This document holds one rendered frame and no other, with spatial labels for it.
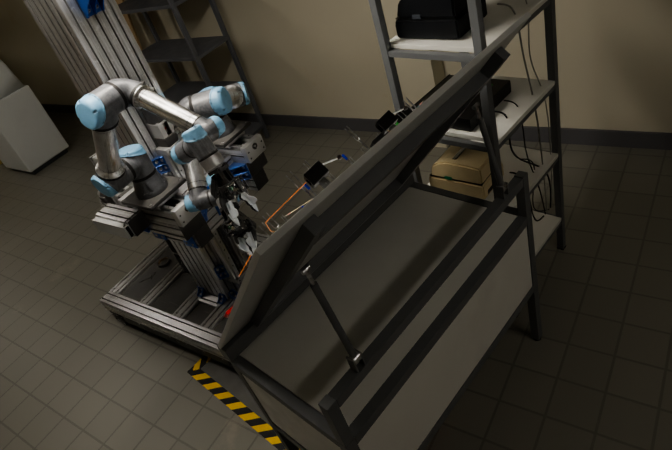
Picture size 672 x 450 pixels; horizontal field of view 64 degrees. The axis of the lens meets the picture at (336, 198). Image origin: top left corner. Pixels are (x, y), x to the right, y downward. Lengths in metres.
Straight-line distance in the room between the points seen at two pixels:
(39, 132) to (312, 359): 5.45
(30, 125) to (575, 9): 5.58
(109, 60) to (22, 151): 4.34
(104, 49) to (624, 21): 2.83
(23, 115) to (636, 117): 5.92
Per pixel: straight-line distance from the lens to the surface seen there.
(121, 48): 2.65
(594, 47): 3.77
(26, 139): 6.89
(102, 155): 2.29
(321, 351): 1.98
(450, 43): 2.20
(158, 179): 2.53
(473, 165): 2.53
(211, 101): 2.26
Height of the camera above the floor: 2.28
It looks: 34 degrees down
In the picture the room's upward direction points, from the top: 19 degrees counter-clockwise
